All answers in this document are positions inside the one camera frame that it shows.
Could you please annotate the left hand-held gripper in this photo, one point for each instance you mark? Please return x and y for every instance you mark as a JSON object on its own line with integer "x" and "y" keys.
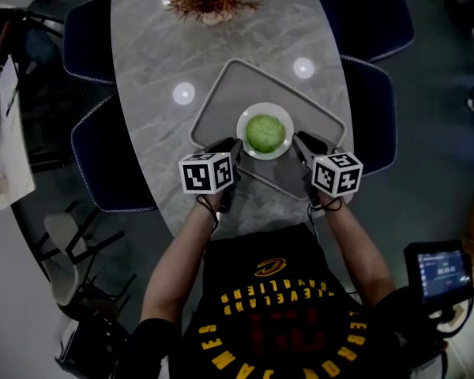
{"x": 199, "y": 174}

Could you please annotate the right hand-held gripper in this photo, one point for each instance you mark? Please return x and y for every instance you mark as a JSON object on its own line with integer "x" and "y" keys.
{"x": 335, "y": 176}

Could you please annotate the green cabbage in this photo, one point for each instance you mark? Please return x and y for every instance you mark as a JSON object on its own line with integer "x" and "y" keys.
{"x": 265, "y": 132}

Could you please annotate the white round plate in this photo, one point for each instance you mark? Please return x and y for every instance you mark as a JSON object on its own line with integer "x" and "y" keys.
{"x": 265, "y": 108}

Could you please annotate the person's right forearm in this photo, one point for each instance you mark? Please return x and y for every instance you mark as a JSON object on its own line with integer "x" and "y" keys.
{"x": 359, "y": 255}

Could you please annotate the person's left forearm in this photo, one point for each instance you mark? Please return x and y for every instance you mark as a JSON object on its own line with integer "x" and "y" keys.
{"x": 177, "y": 263}

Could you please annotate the grey marble oval table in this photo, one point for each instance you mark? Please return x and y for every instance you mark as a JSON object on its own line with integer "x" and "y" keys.
{"x": 162, "y": 53}

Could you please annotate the grey rectangular tray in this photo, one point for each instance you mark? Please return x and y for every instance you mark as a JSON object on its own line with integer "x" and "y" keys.
{"x": 237, "y": 89}

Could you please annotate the dark blue upholstered chair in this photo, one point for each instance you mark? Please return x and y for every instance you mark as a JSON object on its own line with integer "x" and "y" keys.
{"x": 89, "y": 42}
{"x": 373, "y": 121}
{"x": 371, "y": 18}
{"x": 106, "y": 160}

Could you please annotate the person's black printed jersey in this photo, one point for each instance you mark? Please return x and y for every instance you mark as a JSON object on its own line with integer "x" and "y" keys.
{"x": 280, "y": 322}

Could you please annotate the black monitor with lit screen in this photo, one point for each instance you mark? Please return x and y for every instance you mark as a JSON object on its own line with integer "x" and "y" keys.
{"x": 442, "y": 271}

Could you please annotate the white marble side table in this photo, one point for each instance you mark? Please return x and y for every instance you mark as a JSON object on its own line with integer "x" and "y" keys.
{"x": 12, "y": 160}

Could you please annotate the white paper clipboard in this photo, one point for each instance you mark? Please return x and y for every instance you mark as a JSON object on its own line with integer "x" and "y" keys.
{"x": 8, "y": 83}

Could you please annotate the black equipment case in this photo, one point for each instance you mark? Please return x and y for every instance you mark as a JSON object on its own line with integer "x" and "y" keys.
{"x": 95, "y": 350}

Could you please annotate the grey chair with black frame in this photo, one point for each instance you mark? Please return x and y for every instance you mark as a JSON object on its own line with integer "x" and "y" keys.
{"x": 65, "y": 231}

